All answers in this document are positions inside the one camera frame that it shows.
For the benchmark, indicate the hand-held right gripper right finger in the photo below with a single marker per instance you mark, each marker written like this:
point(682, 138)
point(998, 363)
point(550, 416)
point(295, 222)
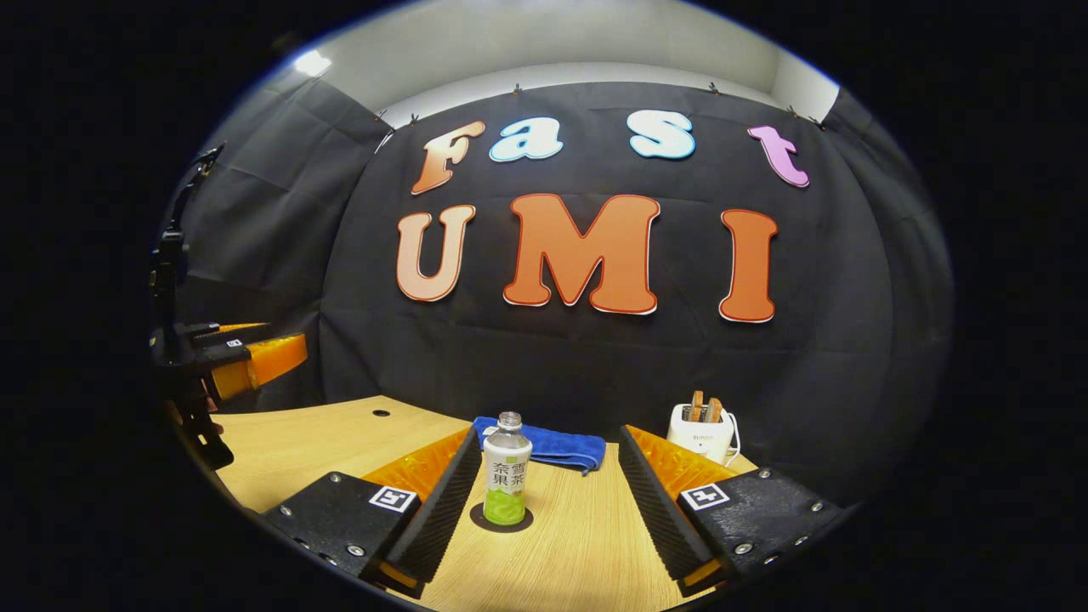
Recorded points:
point(659, 510)

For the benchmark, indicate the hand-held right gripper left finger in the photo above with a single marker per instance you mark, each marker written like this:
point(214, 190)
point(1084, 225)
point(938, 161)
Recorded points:
point(442, 510)

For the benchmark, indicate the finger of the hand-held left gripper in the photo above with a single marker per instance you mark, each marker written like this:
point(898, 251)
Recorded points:
point(268, 357)
point(234, 329)

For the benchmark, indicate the dark round coaster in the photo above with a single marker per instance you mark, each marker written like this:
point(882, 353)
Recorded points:
point(476, 517)

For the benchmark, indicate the white green label water bottle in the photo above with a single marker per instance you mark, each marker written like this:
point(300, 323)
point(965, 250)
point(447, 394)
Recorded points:
point(507, 476)

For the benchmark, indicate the white toaster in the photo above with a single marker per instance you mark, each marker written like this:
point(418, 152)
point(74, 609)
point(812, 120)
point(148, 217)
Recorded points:
point(697, 438)

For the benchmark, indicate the toasted bread slice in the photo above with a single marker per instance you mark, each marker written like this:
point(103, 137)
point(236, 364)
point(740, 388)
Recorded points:
point(696, 406)
point(715, 410)

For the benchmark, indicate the blue towel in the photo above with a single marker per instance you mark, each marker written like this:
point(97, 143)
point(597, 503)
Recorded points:
point(561, 449)

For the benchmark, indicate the ceiling light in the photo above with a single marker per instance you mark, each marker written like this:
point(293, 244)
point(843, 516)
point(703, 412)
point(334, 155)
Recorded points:
point(312, 62)

